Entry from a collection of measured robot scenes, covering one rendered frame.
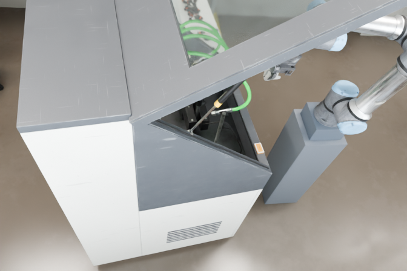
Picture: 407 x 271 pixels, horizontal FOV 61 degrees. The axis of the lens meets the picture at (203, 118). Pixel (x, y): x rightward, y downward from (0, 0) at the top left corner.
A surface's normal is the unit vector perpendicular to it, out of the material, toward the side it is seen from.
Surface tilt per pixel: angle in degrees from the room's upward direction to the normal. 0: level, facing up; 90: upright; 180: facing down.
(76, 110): 0
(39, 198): 0
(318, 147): 90
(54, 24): 0
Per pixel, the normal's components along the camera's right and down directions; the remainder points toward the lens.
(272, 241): 0.12, -0.58
